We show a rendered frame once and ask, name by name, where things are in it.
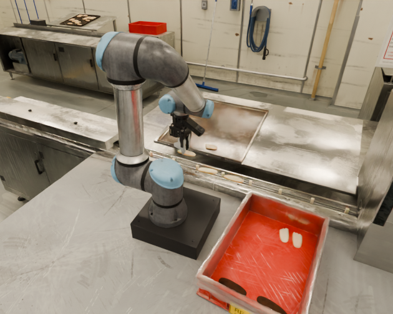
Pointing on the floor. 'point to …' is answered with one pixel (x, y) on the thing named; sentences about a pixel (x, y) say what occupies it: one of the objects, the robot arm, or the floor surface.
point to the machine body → (33, 154)
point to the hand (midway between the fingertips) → (186, 150)
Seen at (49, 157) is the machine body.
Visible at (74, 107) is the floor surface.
